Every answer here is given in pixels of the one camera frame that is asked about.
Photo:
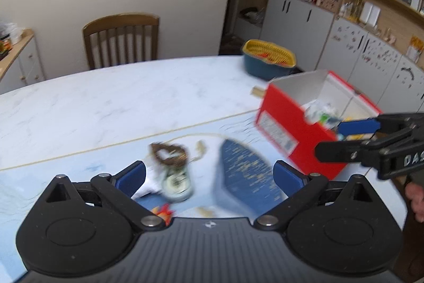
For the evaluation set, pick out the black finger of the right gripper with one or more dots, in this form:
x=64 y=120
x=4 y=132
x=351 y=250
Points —
x=338 y=151

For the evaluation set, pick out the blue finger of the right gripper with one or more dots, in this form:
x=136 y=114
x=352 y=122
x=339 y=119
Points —
x=358 y=127

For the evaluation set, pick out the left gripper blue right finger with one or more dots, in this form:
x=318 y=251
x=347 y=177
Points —
x=287 y=178

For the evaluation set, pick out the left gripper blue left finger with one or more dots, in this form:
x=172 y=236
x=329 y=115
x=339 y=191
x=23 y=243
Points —
x=130 y=179

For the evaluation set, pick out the clear bag of white beads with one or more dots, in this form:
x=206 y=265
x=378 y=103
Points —
x=172 y=183

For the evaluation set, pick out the red and white cardboard box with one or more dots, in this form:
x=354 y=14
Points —
x=299 y=111

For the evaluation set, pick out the person's right hand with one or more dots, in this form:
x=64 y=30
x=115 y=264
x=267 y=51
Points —
x=415 y=194

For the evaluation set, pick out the white lower cabinet row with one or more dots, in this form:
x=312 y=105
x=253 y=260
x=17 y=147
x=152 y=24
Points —
x=322 y=41

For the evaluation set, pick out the beige wooden stick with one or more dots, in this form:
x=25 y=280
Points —
x=258 y=92

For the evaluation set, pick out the yellow and blue colander basket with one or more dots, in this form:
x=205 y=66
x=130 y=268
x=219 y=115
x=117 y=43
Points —
x=266 y=60

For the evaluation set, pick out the small white sideboard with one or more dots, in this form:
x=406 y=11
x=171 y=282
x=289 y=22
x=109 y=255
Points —
x=22 y=66

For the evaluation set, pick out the wooden chair at wall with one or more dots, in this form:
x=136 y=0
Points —
x=121 y=39

